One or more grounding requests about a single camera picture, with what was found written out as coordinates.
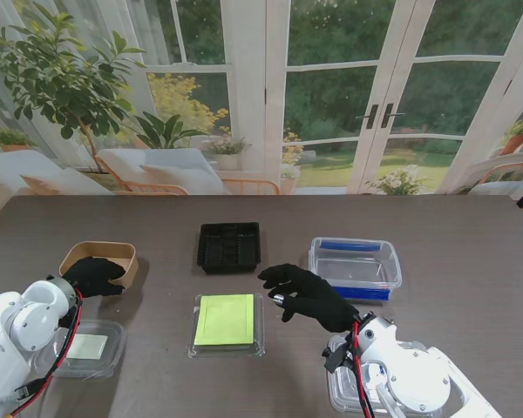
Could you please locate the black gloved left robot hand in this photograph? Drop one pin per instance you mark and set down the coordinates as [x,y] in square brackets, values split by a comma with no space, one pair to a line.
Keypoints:
[91,278]

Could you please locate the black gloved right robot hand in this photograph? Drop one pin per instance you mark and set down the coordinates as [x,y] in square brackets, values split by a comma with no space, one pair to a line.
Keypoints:
[318,300]

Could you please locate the brown kraft paper container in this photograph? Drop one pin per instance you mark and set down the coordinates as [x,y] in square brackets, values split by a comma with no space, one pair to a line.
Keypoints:
[111,252]

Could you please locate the clear lid with white label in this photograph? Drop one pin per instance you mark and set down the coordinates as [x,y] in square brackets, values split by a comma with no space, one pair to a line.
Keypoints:
[111,348]

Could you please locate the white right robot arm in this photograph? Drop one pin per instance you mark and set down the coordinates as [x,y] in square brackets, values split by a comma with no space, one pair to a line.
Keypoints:
[414,379]

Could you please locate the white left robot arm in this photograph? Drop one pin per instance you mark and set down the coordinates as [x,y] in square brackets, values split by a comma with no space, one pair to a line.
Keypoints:
[22,318]

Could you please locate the clear container with blue clips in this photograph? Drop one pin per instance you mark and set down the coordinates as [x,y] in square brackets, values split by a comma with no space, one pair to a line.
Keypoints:
[362,265]

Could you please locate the clear lid with blue mark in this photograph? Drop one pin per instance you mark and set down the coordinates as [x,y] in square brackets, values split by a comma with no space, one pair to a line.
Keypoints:
[344,392]

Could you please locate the clear lid with green sheet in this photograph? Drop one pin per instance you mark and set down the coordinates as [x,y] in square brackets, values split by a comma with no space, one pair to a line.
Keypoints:
[224,322]

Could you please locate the black plastic tray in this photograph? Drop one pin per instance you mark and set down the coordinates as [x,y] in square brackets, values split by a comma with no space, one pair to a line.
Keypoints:
[228,248]

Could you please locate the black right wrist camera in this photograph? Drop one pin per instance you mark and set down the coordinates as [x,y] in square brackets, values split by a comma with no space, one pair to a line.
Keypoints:
[336,358]

